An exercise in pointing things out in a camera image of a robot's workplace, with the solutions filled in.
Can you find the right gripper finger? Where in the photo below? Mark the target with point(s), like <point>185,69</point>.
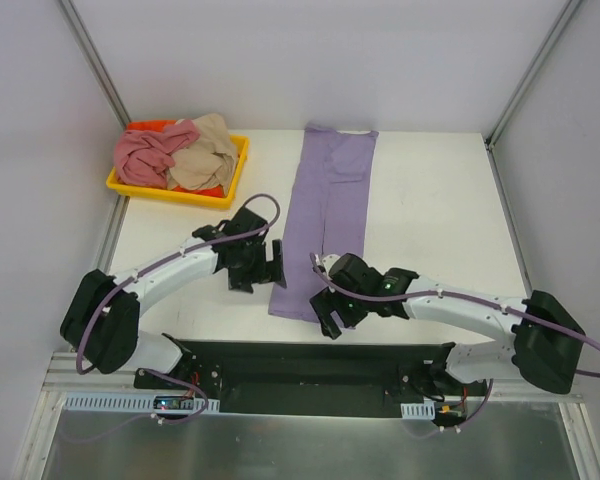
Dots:
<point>323,307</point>
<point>330,329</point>

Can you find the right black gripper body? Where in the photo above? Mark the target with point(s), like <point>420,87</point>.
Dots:
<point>330,306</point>

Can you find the beige t shirt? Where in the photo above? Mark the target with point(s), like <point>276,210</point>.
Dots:
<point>207,163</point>

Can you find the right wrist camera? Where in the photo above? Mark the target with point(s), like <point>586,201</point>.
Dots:
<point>328,265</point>

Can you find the left aluminium frame post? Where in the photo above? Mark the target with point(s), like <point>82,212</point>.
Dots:
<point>88,48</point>

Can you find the left white cable duct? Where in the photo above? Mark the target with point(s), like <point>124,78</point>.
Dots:
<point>139,403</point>

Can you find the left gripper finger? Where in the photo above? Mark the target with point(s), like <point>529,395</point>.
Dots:
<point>245,287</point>
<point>275,266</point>

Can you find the white cable duct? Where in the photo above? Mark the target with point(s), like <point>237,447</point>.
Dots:
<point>418,411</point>
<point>139,403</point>

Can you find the right white cable duct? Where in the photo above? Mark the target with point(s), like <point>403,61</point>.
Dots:
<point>418,411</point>

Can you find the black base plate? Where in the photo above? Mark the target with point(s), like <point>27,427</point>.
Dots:
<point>368,381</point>

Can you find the purple t shirt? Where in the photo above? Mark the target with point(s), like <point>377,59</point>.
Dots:
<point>327,213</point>

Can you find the pink t shirt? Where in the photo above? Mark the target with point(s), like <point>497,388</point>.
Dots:
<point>143,157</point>

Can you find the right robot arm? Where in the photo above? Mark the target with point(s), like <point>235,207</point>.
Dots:
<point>535,338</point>

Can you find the aluminium frame post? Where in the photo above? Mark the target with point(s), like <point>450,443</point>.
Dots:
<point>88,48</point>
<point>557,30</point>

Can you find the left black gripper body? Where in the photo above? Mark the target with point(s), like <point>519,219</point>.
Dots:
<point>264,265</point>

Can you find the yellow plastic bin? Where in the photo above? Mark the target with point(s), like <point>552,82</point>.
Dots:
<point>242,144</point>

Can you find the right aluminium frame post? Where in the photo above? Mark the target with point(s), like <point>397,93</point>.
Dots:
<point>557,30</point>

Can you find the aluminium front rail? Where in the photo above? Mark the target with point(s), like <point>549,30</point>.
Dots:
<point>61,375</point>

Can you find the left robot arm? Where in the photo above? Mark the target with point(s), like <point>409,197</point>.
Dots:
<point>103,320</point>

